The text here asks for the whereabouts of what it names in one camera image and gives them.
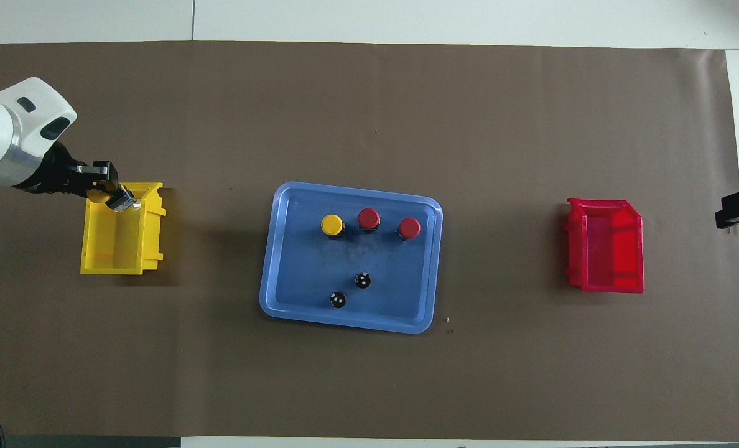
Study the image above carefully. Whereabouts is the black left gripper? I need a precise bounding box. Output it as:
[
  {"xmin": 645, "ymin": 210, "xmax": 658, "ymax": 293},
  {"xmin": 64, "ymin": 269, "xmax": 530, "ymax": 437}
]
[{"xmin": 20, "ymin": 142, "xmax": 122, "ymax": 202}]

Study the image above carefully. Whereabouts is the blue plastic tray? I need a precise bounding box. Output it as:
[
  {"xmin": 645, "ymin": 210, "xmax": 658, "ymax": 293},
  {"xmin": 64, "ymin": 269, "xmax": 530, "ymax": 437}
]
[{"xmin": 259, "ymin": 181, "xmax": 444, "ymax": 335}]

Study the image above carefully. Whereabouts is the yellow plastic bin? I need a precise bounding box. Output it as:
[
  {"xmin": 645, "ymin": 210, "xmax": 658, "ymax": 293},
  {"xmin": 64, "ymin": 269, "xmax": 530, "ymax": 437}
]
[{"xmin": 80, "ymin": 182, "xmax": 167, "ymax": 276}]

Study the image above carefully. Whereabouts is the red plastic bin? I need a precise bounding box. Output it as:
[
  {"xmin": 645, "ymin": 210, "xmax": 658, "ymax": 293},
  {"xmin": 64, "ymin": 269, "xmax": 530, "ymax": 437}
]
[{"xmin": 563, "ymin": 198, "xmax": 645, "ymax": 294}]

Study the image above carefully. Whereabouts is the brown paper mat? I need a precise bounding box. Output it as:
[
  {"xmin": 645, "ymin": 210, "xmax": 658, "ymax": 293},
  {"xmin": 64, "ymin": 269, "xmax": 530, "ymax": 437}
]
[{"xmin": 0, "ymin": 40, "xmax": 739, "ymax": 441}]

